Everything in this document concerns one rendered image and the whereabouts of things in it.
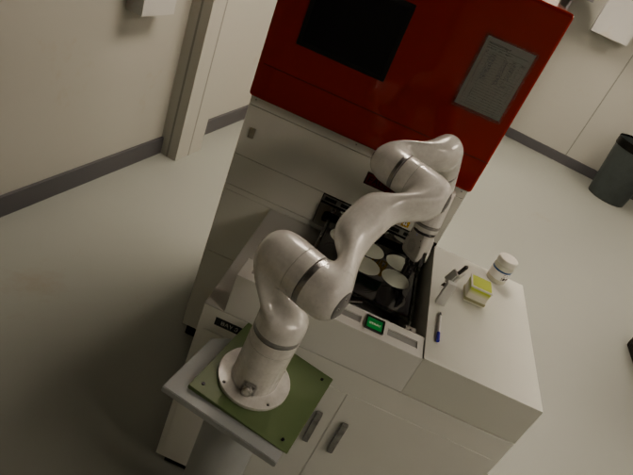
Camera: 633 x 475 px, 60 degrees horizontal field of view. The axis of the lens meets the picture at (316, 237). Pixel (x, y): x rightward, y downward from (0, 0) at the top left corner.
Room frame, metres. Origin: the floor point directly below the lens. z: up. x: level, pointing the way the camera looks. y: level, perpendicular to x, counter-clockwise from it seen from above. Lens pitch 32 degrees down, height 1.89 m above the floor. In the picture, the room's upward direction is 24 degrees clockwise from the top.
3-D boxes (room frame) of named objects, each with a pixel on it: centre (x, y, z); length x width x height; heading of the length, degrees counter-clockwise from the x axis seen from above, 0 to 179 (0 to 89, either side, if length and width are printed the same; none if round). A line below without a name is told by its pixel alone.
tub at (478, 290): (1.55, -0.55, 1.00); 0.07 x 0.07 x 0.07; 89
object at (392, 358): (1.22, -0.12, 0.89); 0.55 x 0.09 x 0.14; 89
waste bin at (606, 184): (6.60, -2.98, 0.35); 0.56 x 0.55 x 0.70; 168
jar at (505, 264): (1.74, -0.65, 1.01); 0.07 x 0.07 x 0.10
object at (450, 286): (1.46, -0.43, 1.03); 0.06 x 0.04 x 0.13; 179
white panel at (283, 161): (1.81, -0.01, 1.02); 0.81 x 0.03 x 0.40; 89
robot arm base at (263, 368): (0.98, 0.00, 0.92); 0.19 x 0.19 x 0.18
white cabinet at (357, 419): (1.47, -0.27, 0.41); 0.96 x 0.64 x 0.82; 89
